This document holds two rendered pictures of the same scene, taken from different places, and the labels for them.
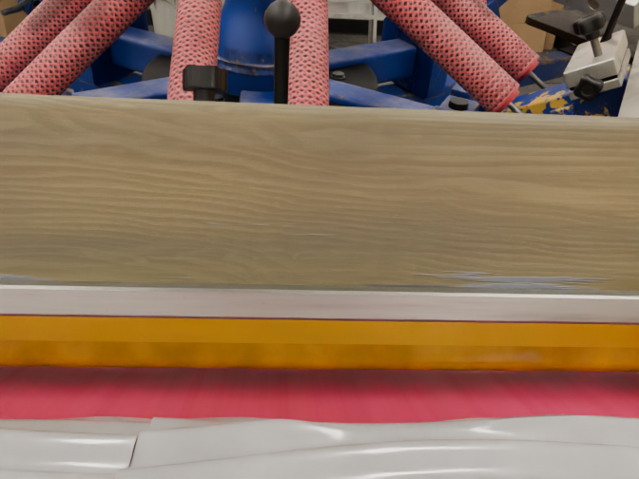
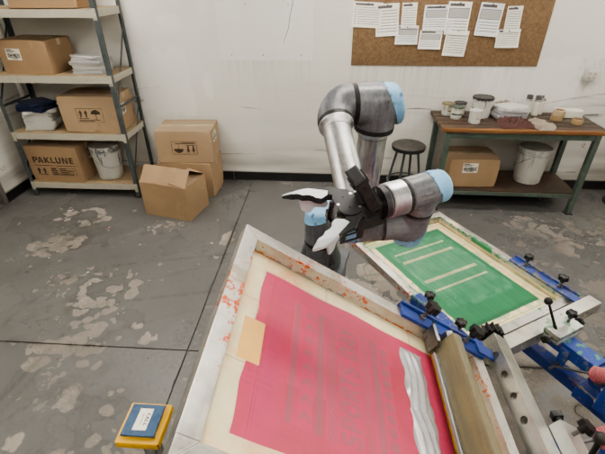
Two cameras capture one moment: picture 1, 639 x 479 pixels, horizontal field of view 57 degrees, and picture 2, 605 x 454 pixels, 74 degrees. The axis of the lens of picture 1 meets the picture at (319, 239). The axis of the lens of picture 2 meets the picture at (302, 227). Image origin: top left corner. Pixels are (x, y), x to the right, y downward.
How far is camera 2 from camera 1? 0.88 m
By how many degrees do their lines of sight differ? 77
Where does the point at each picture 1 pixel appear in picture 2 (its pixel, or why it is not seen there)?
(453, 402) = not seen: outside the picture
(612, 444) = not seen: outside the picture
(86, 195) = (461, 396)
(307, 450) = (428, 431)
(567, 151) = not seen: outside the picture
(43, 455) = (422, 404)
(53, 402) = (436, 407)
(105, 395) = (439, 413)
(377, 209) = (474, 441)
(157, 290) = (450, 412)
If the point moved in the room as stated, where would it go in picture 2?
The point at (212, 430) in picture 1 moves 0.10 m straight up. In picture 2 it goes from (430, 422) to (438, 394)
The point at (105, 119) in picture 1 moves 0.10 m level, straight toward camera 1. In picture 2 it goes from (471, 394) to (430, 404)
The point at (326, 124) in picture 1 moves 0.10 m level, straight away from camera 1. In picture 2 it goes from (482, 426) to (533, 432)
